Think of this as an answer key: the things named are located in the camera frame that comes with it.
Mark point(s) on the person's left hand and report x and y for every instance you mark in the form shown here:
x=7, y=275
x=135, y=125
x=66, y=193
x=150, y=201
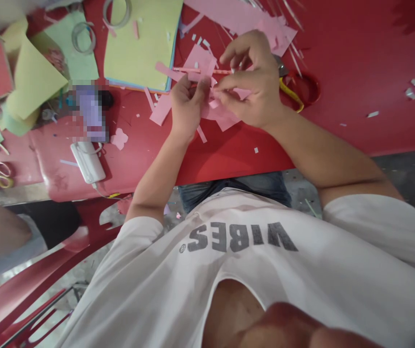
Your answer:
x=185, y=108

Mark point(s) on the person's right hand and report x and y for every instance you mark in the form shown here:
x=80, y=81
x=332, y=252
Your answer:
x=259, y=87

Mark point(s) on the small pink paper piece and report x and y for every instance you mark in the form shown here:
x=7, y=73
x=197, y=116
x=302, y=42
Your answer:
x=225, y=98

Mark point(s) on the thin pink stick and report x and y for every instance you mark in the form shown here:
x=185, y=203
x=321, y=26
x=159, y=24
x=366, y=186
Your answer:
x=192, y=69

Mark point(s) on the pile of pink paper scraps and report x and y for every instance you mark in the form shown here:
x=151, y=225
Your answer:
x=162, y=110

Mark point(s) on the pink flower paper cutout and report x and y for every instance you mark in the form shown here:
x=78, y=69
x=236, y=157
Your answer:
x=119, y=138

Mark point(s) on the large pink paper sheet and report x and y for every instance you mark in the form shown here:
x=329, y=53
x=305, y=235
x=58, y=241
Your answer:
x=236, y=18

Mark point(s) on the bundle of thin wooden skewers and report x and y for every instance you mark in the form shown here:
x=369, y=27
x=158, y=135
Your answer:
x=294, y=18

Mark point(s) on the stack of coloured paper sheets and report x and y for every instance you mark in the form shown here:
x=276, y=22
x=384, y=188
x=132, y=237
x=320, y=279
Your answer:
x=142, y=43

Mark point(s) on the person's legs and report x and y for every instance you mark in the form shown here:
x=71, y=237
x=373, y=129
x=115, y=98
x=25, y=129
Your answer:
x=261, y=186

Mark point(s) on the white tape roll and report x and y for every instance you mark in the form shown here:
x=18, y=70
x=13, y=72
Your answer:
x=78, y=38
x=127, y=16

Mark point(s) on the light green paper sheet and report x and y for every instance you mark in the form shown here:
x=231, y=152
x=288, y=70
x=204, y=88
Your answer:
x=84, y=65

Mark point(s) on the white power bank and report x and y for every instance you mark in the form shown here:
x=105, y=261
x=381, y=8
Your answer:
x=88, y=163

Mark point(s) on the white paper scraps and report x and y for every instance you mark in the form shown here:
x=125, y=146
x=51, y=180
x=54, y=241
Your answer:
x=412, y=90

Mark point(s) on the yellow paper sheet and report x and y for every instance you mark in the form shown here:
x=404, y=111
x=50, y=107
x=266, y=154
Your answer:
x=33, y=87

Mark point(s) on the person's body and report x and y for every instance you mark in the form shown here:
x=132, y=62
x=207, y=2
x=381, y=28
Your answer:
x=265, y=261

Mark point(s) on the red plastic chair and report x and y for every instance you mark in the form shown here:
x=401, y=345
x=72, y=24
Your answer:
x=29, y=282

